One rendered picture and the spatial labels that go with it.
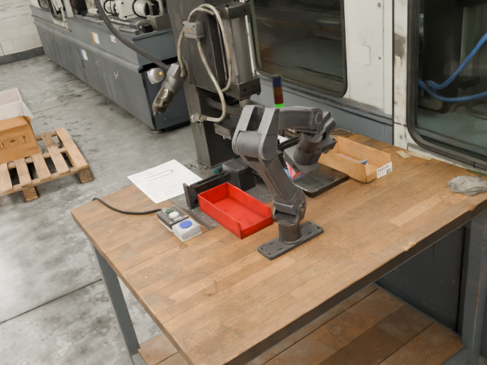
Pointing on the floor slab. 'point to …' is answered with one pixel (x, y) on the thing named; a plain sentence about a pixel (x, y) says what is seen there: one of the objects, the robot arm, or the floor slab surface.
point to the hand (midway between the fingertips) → (293, 177)
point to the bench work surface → (296, 276)
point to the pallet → (80, 166)
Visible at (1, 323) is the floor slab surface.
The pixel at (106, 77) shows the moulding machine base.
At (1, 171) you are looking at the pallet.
